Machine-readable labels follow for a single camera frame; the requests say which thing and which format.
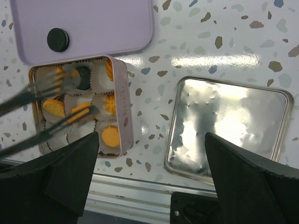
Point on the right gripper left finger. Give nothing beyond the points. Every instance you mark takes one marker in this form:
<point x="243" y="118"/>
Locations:
<point x="51" y="189"/>

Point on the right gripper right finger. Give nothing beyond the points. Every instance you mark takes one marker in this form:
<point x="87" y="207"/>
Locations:
<point x="252" y="189"/>

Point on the metal tin lid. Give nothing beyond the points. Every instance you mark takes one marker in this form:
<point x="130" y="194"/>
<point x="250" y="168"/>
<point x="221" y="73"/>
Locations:
<point x="252" y="117"/>

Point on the orange swirl cookie top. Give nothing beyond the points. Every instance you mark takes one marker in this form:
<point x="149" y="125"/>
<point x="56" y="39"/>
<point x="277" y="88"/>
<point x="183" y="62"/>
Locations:
<point x="110" y="136"/>

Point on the orange swirl cookie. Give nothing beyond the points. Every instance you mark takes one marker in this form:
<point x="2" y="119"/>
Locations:
<point x="110" y="136"/>
<point x="109" y="70"/>
<point x="110" y="104"/>

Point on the orange round sandwich cookie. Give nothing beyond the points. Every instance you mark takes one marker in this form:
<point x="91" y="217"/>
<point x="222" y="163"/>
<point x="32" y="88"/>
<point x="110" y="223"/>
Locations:
<point x="54" y="107"/>

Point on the orange fish cookie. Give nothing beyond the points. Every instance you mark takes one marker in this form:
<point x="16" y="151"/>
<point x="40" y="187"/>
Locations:
<point x="79" y="111"/>

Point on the metal cookie tin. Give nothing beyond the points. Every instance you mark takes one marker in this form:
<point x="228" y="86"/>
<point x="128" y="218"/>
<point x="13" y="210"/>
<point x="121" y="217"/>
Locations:
<point x="100" y="87"/>

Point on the metal tongs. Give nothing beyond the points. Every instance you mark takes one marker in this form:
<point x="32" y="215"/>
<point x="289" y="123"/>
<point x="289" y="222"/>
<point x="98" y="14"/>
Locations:
<point x="38" y="92"/>

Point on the orange star cookie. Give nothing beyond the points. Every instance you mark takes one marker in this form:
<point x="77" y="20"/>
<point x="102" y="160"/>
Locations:
<point x="59" y="79"/>

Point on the black round cookie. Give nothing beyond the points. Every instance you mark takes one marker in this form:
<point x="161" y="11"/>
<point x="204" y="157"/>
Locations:
<point x="85" y="75"/>

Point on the purple plastic tray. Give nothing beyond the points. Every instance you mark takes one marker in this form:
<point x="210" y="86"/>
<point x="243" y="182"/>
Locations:
<point x="94" y="27"/>

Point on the aluminium rail front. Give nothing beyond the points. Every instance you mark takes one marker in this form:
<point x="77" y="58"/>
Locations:
<point x="138" y="188"/>

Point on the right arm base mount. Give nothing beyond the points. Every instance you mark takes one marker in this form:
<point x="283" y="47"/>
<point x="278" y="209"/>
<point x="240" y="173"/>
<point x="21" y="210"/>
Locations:
<point x="194" y="209"/>

